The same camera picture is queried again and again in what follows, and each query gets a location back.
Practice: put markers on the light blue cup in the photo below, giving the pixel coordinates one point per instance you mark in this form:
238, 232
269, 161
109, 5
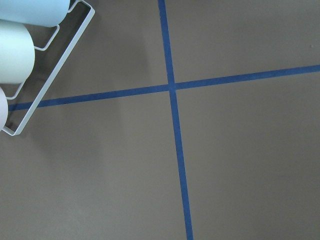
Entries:
46, 13

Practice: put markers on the pink cup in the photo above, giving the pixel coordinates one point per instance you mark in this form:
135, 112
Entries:
4, 109

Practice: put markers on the mint green cup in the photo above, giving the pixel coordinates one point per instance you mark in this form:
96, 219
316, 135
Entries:
17, 53

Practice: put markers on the white wire cup rack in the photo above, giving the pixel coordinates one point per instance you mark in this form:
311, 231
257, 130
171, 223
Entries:
48, 62

